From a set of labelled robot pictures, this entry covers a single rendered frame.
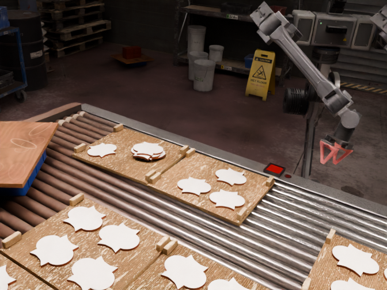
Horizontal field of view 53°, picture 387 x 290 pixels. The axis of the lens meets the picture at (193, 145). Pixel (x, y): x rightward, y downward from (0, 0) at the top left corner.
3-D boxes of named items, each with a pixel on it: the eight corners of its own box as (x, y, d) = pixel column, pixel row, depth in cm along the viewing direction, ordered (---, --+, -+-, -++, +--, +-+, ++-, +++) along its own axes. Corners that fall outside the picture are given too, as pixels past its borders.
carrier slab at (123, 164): (121, 129, 203) (121, 126, 202) (190, 152, 186) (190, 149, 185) (72, 156, 175) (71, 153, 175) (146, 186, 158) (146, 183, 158)
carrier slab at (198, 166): (193, 154, 184) (193, 151, 184) (274, 183, 166) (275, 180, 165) (147, 187, 157) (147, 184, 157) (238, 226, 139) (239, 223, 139)
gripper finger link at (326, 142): (336, 168, 139) (348, 144, 137) (327, 167, 134) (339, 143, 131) (320, 159, 144) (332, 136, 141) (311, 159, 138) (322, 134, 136)
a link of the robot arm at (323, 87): (280, 12, 149) (259, 33, 153) (276, 8, 144) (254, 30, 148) (356, 98, 137) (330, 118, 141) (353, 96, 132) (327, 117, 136)
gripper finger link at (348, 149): (344, 168, 144) (356, 145, 142) (336, 168, 139) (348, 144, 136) (329, 159, 149) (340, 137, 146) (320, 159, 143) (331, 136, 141)
